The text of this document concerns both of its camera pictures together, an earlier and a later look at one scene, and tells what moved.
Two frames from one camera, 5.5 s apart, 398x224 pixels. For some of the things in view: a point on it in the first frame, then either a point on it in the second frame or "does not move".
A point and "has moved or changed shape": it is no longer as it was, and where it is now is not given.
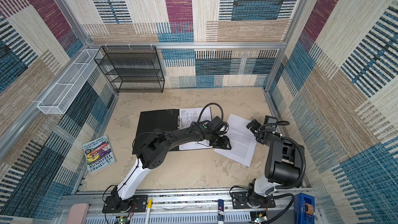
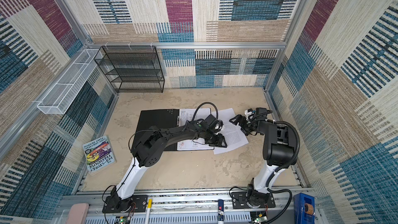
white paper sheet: [188, 116] does not move
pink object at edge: [77, 213] does not move
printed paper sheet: [242, 140] has moved or changed shape
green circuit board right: [260, 219] does not move
